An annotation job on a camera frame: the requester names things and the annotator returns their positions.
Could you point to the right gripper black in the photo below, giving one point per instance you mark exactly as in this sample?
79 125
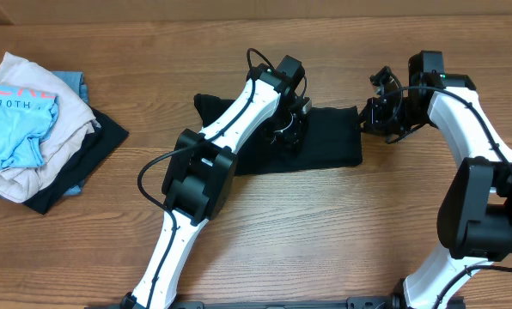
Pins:
372 113

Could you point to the beige folded garment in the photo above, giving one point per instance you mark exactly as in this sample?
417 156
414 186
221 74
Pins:
75 121

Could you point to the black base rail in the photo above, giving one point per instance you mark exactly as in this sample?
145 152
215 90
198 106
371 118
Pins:
382 302

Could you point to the light blue printed t-shirt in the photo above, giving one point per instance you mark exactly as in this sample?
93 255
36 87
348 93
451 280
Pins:
26 118

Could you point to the black t-shirt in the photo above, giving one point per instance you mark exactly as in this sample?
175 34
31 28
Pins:
331 138

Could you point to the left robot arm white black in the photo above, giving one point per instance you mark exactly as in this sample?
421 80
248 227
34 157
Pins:
202 168

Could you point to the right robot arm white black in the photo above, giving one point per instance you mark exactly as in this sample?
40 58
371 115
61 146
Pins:
474 222

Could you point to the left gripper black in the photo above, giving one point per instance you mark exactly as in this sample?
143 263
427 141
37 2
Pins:
291 138

